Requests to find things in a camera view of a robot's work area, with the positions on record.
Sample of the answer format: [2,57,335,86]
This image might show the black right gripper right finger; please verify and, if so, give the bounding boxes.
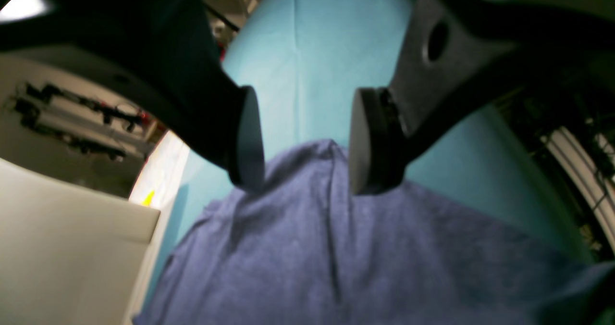
[349,0,614,194]

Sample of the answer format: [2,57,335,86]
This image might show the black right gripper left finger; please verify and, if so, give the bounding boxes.
[0,0,264,191]

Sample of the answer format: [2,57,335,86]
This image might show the blue-grey heathered T-shirt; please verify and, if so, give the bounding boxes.
[133,139,614,325]

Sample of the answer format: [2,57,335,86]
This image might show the teal table cloth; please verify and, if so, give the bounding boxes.
[144,0,594,311]

